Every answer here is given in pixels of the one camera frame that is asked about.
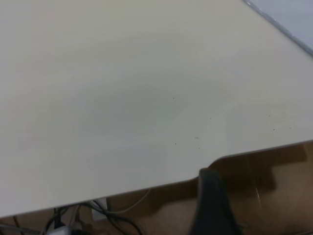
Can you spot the white wall socket box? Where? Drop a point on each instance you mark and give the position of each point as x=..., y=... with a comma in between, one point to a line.
x=100, y=208

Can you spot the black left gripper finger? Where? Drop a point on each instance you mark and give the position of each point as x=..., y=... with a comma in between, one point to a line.
x=212, y=210

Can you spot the white power adapter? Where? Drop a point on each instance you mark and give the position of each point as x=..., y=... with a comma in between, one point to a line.
x=60, y=230

